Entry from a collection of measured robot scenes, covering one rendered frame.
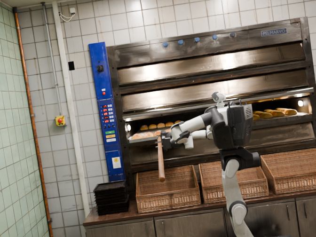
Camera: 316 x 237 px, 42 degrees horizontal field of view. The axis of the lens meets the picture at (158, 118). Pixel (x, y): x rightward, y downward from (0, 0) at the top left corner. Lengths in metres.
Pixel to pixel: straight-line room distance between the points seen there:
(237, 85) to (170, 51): 0.72
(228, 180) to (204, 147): 0.95
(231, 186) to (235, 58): 1.40
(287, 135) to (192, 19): 1.44
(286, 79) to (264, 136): 0.58
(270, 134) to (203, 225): 1.15
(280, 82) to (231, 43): 0.61
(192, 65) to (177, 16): 0.49
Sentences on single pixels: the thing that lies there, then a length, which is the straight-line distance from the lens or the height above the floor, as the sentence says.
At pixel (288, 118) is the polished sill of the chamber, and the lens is 4.19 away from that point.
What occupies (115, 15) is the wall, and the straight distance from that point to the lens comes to 4.12.
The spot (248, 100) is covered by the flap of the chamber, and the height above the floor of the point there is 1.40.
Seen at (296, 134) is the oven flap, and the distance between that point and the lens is 4.22.
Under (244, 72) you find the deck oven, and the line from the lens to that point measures 4.09.
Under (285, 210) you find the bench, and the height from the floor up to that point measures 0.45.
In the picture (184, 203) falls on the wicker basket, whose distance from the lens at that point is 3.65.
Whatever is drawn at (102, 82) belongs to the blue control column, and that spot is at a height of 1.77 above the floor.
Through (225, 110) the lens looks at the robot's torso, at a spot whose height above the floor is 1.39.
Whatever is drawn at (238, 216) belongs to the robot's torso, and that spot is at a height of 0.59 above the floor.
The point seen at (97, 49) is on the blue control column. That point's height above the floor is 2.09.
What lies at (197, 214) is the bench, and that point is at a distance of 3.63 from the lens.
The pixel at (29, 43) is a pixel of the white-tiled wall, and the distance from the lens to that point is 4.27.
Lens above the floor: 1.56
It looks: 3 degrees down
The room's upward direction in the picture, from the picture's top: 8 degrees counter-clockwise
